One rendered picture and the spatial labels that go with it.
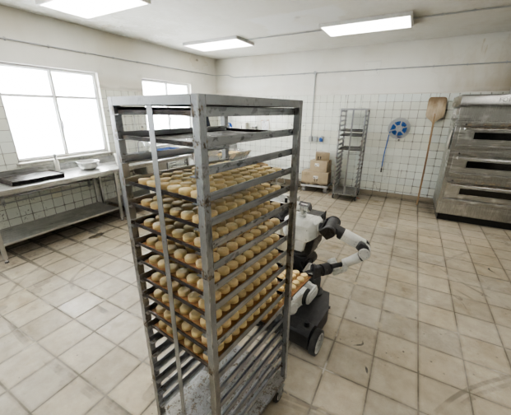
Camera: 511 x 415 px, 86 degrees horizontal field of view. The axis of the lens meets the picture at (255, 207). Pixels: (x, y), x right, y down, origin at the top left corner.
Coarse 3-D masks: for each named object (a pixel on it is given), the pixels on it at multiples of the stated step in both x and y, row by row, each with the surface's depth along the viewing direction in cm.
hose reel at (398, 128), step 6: (396, 120) 551; (402, 120) 538; (390, 126) 559; (396, 126) 546; (402, 126) 541; (408, 126) 536; (390, 132) 557; (396, 132) 550; (402, 132) 543; (408, 132) 538; (396, 138) 552; (384, 150) 571
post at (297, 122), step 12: (300, 108) 124; (300, 120) 126; (300, 132) 128; (288, 228) 144; (288, 240) 146; (288, 252) 148; (288, 264) 151; (288, 276) 153; (288, 288) 155; (288, 300) 158; (288, 312) 161; (288, 324) 165; (288, 336) 168
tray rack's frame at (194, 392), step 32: (128, 96) 94; (160, 96) 84; (192, 96) 77; (224, 96) 84; (128, 192) 113; (160, 192) 99; (128, 224) 118; (160, 224) 105; (160, 384) 151; (192, 384) 173
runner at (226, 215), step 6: (288, 186) 136; (276, 192) 128; (282, 192) 132; (258, 198) 116; (264, 198) 120; (270, 198) 124; (246, 204) 110; (252, 204) 113; (258, 204) 117; (234, 210) 104; (240, 210) 107; (246, 210) 111; (216, 216) 97; (222, 216) 99; (228, 216) 102; (216, 222) 97; (198, 228) 91
